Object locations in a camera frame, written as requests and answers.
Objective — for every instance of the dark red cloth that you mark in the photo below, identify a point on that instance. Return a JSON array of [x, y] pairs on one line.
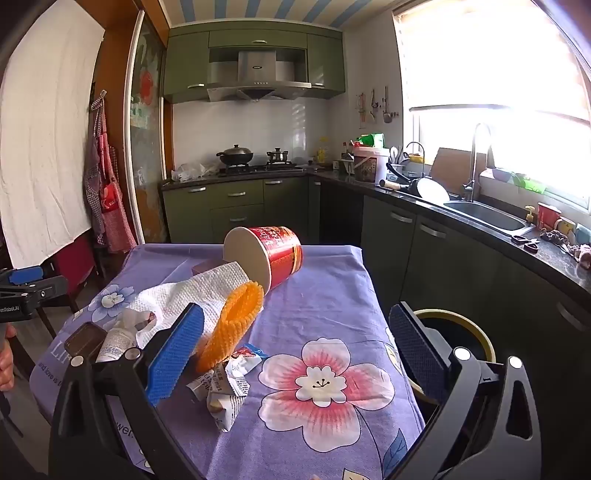
[[74, 258]]

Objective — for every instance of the hanging kitchen utensils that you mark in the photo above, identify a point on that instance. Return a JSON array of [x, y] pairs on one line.
[[374, 108]]

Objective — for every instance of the yellow bottle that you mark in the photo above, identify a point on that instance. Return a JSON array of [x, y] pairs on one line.
[[323, 152]]

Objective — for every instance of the window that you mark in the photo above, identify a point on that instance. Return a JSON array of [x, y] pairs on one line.
[[485, 69]]

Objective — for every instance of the green plastic container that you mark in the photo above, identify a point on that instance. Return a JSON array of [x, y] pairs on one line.
[[531, 184]]

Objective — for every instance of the wooden cutting board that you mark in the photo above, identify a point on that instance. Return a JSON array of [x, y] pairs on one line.
[[455, 168]]

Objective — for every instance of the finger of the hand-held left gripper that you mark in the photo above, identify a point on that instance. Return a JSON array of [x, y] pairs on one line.
[[25, 275], [48, 288]]

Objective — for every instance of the black scissors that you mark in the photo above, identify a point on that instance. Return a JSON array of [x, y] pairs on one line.
[[524, 241]]

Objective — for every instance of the glass sliding door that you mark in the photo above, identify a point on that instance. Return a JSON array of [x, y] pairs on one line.
[[145, 138]]

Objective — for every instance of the clear plastic bag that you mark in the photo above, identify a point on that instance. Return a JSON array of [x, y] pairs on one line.
[[189, 173]]

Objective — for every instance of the brown rectangular lid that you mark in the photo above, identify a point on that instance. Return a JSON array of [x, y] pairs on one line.
[[83, 339]]

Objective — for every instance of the steel pot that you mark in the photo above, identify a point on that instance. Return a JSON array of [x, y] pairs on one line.
[[277, 156]]

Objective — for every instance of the green packet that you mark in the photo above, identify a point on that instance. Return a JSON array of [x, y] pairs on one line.
[[371, 140]]

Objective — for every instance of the white bucket red label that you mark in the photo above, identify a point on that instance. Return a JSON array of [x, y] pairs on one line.
[[371, 166]]

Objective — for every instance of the white plate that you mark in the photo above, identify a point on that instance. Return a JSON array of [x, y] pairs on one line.
[[431, 189]]

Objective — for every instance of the gas stove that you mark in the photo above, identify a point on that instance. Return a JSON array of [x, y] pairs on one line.
[[295, 167]]

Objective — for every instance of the steel sink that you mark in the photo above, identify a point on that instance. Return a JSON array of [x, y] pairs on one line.
[[489, 216]]

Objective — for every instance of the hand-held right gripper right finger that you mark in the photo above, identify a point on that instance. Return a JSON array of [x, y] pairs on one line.
[[415, 350]]

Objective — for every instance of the blue bowl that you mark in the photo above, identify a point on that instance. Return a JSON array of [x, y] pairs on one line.
[[502, 175]]

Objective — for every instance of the red instant noodle cup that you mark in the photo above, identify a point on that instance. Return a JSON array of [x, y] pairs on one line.
[[281, 254]]

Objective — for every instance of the blue red snack wrapper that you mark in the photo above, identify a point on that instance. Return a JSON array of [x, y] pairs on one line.
[[247, 357]]

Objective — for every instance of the utensil holder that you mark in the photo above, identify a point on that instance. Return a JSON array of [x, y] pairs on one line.
[[396, 168]]

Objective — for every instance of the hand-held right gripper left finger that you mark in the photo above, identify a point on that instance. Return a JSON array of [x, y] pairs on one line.
[[178, 355]]

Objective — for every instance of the grey rag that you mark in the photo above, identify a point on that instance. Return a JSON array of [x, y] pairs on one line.
[[556, 237]]

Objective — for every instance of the person's left hand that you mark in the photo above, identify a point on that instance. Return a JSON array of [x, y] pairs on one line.
[[4, 364]]

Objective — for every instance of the black wok with lid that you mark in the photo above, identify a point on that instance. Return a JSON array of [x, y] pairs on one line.
[[236, 157]]

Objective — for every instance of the crumpled printed paper wrapper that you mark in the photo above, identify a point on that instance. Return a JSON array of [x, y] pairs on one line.
[[221, 401]]

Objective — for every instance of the white cloth sheet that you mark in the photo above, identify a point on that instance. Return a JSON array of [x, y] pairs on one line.
[[41, 138]]

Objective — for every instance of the white squeeze tube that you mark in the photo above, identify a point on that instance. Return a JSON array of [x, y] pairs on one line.
[[117, 339]]

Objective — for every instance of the red checked apron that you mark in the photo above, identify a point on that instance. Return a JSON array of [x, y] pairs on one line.
[[113, 203]]

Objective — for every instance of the yellow rimmed trash bin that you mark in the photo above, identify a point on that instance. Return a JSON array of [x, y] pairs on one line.
[[480, 337]]

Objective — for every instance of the purple floral tablecloth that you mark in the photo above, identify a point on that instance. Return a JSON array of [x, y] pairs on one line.
[[323, 300]]

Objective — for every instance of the orange foam fruit net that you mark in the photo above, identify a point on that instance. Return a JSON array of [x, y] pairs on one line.
[[231, 323]]

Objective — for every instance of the white paper towel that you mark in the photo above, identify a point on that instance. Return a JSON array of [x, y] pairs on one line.
[[198, 290]]

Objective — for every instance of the green upper cabinets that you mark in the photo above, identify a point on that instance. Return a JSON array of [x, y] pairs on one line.
[[189, 60]]

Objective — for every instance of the yellow pump dispenser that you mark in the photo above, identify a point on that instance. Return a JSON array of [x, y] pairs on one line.
[[531, 217]]

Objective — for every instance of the steel faucet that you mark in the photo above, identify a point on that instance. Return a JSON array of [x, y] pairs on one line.
[[472, 161]]

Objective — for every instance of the steel range hood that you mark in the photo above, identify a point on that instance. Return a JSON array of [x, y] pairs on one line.
[[258, 69]]

